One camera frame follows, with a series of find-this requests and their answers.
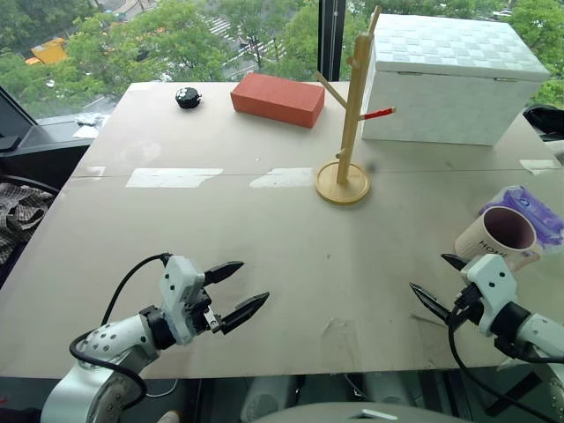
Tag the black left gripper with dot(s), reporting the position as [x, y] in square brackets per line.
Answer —
[202, 315]

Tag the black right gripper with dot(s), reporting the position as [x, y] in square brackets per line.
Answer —
[468, 308]

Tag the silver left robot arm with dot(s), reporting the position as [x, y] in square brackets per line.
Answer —
[119, 335]

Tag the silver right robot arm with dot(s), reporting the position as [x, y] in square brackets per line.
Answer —
[542, 331]

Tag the wooden mug tree stand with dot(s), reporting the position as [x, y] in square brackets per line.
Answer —
[343, 167]

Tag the beige mug with lettering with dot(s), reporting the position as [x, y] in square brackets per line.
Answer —
[473, 240]

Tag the purple tissue pack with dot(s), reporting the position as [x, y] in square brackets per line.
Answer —
[539, 211]

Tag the black tape cross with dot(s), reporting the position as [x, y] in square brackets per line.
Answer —
[513, 394]

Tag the silver robot torso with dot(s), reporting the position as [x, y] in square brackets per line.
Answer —
[308, 410]

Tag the white tape patch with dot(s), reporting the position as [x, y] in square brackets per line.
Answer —
[539, 165]

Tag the red tape marker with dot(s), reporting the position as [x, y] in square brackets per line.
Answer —
[380, 113]

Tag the black bag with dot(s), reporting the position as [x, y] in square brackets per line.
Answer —
[546, 119]

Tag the white woven storage box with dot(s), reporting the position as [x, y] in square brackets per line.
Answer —
[445, 88]

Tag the red brick block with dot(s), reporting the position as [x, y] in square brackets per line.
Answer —
[277, 99]

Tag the black round dotted object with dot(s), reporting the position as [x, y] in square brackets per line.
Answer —
[188, 98]

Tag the crumpled white paper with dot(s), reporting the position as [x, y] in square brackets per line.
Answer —
[90, 119]

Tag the plaid cloth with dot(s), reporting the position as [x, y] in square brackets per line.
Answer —
[20, 216]

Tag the black chair backrest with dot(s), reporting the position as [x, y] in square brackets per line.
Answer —
[31, 181]

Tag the black side desk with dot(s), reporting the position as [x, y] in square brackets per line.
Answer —
[39, 150]

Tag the yellow truck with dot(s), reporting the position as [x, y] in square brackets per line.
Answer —
[47, 51]

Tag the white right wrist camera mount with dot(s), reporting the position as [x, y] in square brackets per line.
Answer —
[495, 282]

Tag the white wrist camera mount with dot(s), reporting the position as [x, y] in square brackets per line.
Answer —
[495, 282]
[178, 282]

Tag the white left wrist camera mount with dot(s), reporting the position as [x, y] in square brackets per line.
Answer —
[178, 282]

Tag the black window frame post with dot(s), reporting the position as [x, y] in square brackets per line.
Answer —
[330, 39]

